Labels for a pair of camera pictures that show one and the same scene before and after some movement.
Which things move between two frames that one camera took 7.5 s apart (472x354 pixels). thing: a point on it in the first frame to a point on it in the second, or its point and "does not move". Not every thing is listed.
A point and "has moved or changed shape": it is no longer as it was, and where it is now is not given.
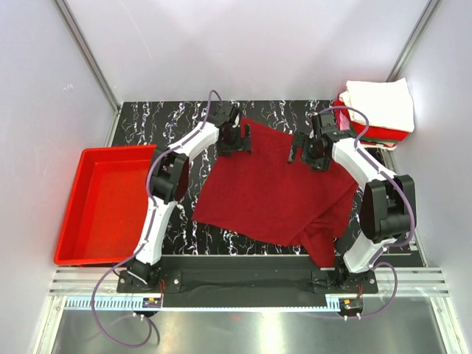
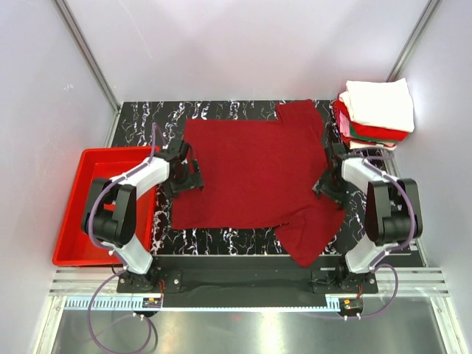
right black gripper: (300, 141) to (321, 185)
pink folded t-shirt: (344, 124) does not move
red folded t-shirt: (375, 132) does not move
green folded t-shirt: (354, 133) does not move
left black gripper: (237, 147) to (193, 181)
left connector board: (151, 302) does not move
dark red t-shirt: (283, 203) has moved or changed shape
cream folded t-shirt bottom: (379, 146) does not move
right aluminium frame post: (422, 23) does not move
